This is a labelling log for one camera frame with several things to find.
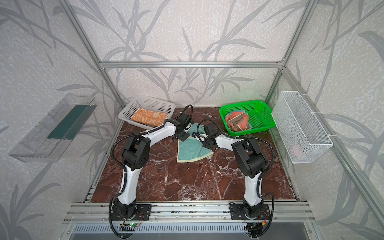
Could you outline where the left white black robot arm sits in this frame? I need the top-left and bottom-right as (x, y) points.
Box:
(109, 113), (193, 220)

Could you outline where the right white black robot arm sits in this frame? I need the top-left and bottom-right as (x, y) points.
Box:
(197, 122), (275, 220)

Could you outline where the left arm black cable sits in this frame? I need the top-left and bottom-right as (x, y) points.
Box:
(108, 104), (194, 239)

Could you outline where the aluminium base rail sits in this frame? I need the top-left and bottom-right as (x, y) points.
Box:
(57, 200), (316, 240)

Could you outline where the pink object in wire basket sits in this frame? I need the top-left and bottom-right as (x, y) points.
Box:
(292, 145), (305, 161)

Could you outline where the white plastic basket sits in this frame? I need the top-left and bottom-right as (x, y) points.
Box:
(118, 96), (176, 130)

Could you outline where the brown pink striped towel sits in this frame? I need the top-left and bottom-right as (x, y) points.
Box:
(225, 110), (253, 132)

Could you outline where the white wire mesh basket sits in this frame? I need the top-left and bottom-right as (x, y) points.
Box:
(272, 91), (333, 164)

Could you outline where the blue yellow towel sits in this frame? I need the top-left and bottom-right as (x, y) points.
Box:
(177, 123), (214, 163)

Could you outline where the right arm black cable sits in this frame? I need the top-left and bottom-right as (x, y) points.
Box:
(196, 119), (276, 238)

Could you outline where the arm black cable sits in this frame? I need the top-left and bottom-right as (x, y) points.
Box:
(196, 119), (276, 238)
(108, 104), (194, 239)

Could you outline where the orange bunny pattern towel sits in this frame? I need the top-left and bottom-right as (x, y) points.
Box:
(132, 108), (169, 127)

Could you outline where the clear acrylic wall shelf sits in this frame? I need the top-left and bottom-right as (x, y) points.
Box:
(9, 94), (97, 163)

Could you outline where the green plastic basket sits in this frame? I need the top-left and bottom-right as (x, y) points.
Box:
(220, 100), (276, 136)

